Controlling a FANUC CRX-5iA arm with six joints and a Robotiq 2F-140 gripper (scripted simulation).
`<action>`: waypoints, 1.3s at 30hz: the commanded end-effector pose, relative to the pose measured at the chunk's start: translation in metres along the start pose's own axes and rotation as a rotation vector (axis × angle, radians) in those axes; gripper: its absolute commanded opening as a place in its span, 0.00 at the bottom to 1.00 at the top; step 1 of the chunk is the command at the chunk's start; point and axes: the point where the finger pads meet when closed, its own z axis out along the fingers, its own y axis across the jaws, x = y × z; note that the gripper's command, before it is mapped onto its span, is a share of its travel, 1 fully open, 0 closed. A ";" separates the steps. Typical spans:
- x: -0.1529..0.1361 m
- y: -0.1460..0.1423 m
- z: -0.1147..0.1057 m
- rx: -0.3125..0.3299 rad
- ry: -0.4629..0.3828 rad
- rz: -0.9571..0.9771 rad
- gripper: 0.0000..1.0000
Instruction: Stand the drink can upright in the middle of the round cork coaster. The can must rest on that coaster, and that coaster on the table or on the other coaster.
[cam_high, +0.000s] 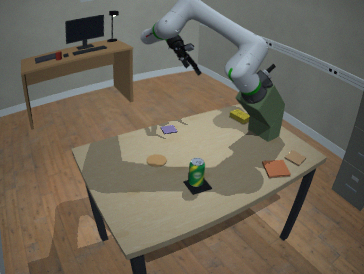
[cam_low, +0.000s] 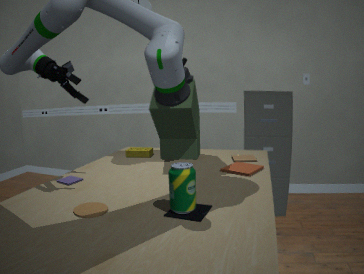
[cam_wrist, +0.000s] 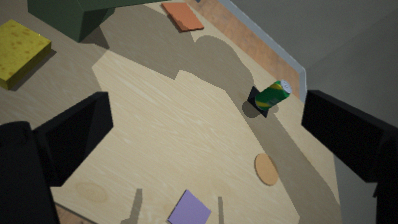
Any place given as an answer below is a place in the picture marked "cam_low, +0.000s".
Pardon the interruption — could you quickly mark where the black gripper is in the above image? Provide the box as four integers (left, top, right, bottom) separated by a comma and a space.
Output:
44, 63, 88, 104

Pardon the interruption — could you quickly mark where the dark grey square coaster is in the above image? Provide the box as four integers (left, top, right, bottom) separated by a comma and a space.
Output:
164, 204, 212, 222

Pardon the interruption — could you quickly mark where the round tan cork coaster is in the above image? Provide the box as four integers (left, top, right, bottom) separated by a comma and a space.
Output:
73, 202, 108, 218

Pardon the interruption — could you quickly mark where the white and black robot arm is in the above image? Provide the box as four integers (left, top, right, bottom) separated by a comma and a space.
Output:
0, 0, 193, 106

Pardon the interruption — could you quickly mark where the purple square block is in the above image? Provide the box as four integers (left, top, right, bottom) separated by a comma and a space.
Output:
56, 176, 83, 185

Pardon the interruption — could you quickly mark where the green and yellow drink can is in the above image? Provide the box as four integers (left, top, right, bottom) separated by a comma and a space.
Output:
169, 162, 196, 214

